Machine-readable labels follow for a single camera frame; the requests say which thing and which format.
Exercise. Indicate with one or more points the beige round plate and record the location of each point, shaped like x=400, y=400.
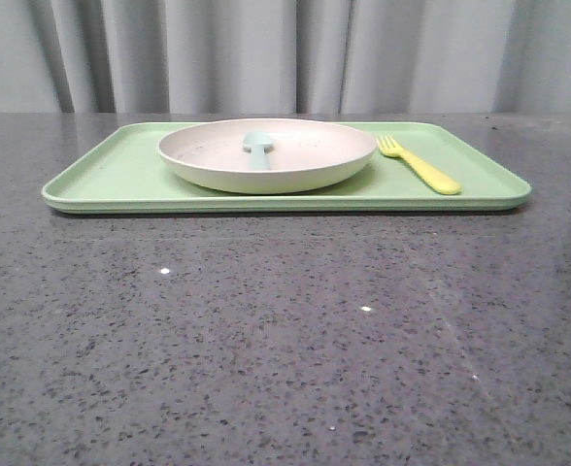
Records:
x=306, y=154

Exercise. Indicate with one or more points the yellow plastic fork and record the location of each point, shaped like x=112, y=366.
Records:
x=434, y=178

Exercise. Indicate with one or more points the light blue plastic spoon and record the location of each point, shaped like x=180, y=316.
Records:
x=257, y=144

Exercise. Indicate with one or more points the light green plastic tray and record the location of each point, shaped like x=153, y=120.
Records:
x=125, y=175

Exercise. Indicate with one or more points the grey pleated curtain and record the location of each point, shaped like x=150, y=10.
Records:
x=282, y=57

